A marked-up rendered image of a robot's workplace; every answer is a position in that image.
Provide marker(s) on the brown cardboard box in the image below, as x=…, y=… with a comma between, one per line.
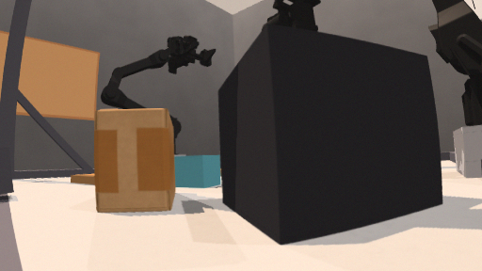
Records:
x=133, y=160

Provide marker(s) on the teal box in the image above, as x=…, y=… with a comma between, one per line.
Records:
x=197, y=171

